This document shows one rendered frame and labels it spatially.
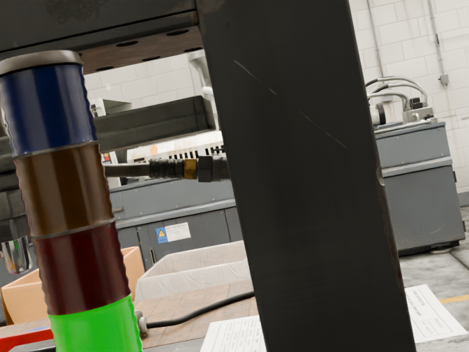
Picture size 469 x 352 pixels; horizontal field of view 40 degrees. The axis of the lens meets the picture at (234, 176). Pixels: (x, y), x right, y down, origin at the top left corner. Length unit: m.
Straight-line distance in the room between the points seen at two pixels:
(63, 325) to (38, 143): 0.08
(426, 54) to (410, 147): 2.22
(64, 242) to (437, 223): 4.87
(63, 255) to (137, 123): 0.24
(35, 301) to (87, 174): 2.70
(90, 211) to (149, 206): 4.88
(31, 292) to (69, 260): 2.69
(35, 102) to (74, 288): 0.08
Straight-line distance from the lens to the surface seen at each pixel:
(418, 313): 0.82
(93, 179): 0.29
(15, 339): 0.89
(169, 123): 0.50
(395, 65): 7.03
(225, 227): 5.07
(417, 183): 5.05
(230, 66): 0.47
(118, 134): 0.51
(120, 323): 0.29
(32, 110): 0.28
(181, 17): 0.48
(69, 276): 0.29
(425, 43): 7.10
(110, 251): 0.29
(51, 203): 0.28
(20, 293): 3.00
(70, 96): 0.29
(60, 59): 0.29
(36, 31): 0.51
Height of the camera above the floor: 1.14
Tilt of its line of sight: 3 degrees down
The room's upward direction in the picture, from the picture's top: 12 degrees counter-clockwise
